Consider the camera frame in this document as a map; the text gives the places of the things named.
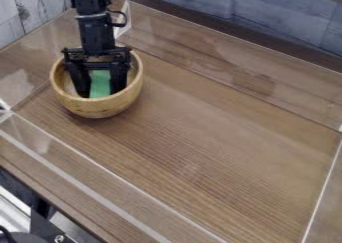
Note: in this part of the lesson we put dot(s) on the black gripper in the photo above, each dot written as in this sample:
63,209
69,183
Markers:
99,53

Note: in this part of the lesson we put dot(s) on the green rectangular block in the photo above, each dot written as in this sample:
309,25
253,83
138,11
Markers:
101,88

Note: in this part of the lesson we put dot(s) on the wooden bowl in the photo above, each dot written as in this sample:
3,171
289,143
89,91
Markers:
101,104

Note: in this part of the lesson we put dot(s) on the clear acrylic corner bracket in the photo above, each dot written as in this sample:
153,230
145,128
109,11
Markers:
123,19

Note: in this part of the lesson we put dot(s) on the clear acrylic tray wall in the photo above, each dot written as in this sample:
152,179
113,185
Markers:
220,158

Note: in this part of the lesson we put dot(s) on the black metal clamp bracket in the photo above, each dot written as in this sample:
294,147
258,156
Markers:
46,230

